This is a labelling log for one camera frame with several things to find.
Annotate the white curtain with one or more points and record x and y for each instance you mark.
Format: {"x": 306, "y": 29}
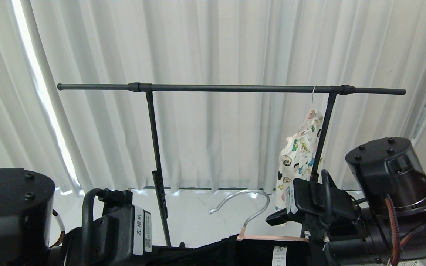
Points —
{"x": 198, "y": 37}

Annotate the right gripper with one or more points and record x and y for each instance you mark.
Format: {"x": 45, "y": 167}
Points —
{"x": 346, "y": 255}

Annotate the black clothes rack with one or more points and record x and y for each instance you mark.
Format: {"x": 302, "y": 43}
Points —
{"x": 235, "y": 88}

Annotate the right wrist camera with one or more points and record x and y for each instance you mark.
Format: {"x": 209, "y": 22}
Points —
{"x": 327, "y": 199}

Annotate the cream printed garment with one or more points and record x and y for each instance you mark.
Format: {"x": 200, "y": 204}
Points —
{"x": 298, "y": 159}

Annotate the pink clothes hanger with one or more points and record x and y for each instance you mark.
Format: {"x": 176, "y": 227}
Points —
{"x": 313, "y": 96}
{"x": 257, "y": 216}

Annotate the black garment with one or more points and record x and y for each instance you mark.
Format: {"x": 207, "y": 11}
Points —
{"x": 216, "y": 255}

